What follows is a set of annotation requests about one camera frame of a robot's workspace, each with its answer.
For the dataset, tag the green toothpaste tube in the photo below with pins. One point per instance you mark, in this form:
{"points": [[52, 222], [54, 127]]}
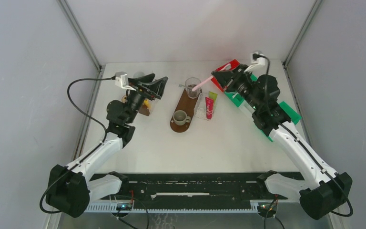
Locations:
{"points": [[213, 96]]}

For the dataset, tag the grey ceramic cup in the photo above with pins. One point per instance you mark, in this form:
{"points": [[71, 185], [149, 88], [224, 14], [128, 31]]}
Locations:
{"points": [[181, 118]]}

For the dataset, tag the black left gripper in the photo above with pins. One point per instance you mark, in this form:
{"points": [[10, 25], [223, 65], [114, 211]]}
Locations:
{"points": [[154, 88]]}

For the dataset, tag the clear textured acrylic holder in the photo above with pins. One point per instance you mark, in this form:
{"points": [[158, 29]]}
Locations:
{"points": [[200, 108]]}

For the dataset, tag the pink toothbrush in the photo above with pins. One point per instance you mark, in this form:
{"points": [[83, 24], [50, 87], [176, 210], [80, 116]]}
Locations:
{"points": [[198, 86]]}

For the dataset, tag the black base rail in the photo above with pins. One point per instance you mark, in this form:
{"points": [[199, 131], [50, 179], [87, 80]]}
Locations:
{"points": [[188, 192]]}

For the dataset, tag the brown oval wooden tray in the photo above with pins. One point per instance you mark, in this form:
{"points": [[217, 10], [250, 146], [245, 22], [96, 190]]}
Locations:
{"points": [[188, 105]]}

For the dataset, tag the red toothpaste tube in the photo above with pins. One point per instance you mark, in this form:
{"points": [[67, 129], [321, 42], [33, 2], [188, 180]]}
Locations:
{"points": [[209, 107]]}

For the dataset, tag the green bin with toothpaste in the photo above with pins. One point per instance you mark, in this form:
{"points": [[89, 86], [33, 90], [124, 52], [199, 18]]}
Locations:
{"points": [[288, 112]]}

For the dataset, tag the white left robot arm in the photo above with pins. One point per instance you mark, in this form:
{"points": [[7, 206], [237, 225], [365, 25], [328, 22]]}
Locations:
{"points": [[70, 188]]}

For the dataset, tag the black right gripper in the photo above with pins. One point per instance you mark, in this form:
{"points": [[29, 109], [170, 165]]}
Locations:
{"points": [[230, 78]]}

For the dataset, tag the red storage bin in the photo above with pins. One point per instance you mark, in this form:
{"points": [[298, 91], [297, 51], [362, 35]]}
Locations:
{"points": [[222, 78]]}

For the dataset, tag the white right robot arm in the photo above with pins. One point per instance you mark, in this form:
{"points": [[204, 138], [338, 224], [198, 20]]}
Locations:
{"points": [[323, 189]]}

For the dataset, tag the white storage bin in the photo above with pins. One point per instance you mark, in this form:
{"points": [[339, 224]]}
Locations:
{"points": [[246, 109]]}

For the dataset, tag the clear glass tumbler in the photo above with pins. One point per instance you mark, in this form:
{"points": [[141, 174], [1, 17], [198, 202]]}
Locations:
{"points": [[190, 85]]}

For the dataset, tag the yellow toothpaste tube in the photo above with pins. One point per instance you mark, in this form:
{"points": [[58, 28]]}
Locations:
{"points": [[147, 103]]}

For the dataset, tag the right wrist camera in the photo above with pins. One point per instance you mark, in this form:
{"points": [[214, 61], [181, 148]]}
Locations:
{"points": [[258, 60]]}

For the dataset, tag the green bin with toothbrushes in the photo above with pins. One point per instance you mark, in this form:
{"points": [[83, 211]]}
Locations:
{"points": [[235, 98]]}

